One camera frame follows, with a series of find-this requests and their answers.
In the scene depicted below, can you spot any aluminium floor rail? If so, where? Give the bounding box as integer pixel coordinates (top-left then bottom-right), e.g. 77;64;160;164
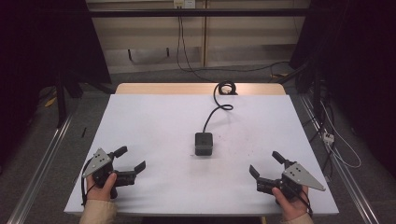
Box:
5;114;75;224
298;94;381;224

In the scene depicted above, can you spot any white cable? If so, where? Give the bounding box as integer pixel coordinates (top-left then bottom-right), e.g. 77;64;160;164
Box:
319;100;363;170

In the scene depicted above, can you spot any black power adapter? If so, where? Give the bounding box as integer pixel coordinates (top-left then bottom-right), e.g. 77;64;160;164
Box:
194;132;215;157

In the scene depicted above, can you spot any black crossbar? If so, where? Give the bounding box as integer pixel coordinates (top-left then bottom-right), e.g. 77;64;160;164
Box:
88;7;313;19

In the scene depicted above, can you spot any yellow floor tape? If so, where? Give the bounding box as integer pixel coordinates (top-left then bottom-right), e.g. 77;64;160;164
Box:
44;95;59;108

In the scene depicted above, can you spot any person's right hand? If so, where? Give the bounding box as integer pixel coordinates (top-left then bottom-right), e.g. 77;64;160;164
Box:
271;186;310;222

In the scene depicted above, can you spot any black adapter cable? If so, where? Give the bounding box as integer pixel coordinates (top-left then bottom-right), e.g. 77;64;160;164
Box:
202;80;239;134

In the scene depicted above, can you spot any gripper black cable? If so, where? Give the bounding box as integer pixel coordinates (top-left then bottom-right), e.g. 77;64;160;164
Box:
80;158;95;207
299;189;314;217

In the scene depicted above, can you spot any person's left hand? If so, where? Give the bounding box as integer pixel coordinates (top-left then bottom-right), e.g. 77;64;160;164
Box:
86;172;119;203

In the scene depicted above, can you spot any black wall cable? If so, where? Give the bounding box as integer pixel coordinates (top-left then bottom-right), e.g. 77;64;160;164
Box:
176;15;291;84

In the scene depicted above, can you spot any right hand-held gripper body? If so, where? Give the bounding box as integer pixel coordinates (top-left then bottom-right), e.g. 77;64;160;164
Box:
256;161;327;201

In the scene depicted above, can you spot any white table board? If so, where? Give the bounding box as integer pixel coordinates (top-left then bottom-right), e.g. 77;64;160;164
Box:
63;93;340;217

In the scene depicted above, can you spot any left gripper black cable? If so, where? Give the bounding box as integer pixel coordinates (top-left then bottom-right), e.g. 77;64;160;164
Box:
80;158;95;207

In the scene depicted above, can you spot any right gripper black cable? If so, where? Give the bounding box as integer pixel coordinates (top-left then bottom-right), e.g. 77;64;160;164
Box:
299;189;314;217

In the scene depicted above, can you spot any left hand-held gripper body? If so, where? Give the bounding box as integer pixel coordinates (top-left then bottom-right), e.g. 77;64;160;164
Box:
81;147;137;200

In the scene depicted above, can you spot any white wall socket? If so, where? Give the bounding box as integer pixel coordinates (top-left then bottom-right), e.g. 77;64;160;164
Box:
173;0;197;9

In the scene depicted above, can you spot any black metal stand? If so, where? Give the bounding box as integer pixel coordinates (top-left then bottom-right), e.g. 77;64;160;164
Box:
53;70;86;129

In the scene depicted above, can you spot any wooden table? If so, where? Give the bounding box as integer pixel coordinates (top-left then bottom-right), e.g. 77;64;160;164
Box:
114;81;287;96

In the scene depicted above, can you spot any black curtain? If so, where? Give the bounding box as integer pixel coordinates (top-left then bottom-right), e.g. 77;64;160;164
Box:
0;0;112;169
289;0;396;178

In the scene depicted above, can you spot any white power strip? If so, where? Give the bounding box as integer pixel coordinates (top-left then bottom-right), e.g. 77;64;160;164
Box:
321;130;336;146

